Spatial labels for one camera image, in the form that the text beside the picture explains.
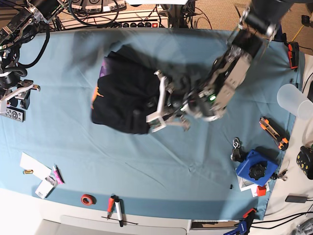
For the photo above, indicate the pink glue tube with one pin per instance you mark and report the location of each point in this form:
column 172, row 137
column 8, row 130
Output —
column 58, row 176

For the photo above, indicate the black zip tie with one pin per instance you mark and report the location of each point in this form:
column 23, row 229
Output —
column 117, row 219

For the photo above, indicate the blue orange clamp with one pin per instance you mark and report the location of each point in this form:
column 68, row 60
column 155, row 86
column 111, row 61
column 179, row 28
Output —
column 244, row 225

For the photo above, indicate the blue box with black knob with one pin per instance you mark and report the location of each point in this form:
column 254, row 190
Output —
column 257, row 168

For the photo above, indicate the brass battery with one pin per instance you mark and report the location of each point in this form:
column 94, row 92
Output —
column 28, row 172

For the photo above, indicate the power strip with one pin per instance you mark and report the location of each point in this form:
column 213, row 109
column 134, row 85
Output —
column 139, row 24

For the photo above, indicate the metal carabiner keys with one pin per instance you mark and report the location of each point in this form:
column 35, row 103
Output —
column 236, row 155

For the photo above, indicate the black remote control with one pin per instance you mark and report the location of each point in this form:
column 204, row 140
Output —
column 14, row 114

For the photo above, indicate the black t-shirt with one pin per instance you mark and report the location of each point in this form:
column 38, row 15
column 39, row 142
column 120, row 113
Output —
column 126, row 92

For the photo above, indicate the white paper card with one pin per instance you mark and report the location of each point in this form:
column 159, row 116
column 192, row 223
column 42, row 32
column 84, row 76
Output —
column 39, row 170

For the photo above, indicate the translucent plastic cup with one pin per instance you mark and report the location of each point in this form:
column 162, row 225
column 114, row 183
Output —
column 295, row 102

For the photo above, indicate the black yellow dotted mug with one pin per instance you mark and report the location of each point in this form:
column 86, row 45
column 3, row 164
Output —
column 304, row 160

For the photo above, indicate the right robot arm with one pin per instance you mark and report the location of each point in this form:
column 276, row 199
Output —
column 33, row 18

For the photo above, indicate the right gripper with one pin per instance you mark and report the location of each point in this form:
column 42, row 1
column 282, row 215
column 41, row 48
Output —
column 15, row 88

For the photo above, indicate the red handled screwdriver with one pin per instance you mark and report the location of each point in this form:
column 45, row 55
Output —
column 111, row 203

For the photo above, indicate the orange black utility knife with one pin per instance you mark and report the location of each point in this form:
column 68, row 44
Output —
column 279, row 138

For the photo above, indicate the orange black tool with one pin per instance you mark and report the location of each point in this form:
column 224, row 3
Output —
column 293, row 55

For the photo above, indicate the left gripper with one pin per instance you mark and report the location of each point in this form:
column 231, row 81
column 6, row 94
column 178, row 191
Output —
column 174, row 103

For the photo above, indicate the red small cube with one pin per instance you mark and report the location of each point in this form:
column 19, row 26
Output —
column 261, row 191

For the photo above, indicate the red tape roll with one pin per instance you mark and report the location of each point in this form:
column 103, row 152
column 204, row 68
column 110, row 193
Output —
column 88, row 200

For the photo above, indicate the light blue table cloth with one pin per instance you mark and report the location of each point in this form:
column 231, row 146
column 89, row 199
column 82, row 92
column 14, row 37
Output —
column 170, row 173

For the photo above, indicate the black white marker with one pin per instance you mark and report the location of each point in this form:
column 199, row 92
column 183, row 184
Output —
column 119, row 211

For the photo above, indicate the white small box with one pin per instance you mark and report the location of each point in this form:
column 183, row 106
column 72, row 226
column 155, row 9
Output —
column 45, row 187

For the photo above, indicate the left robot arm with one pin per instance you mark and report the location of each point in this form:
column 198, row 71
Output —
column 208, row 98

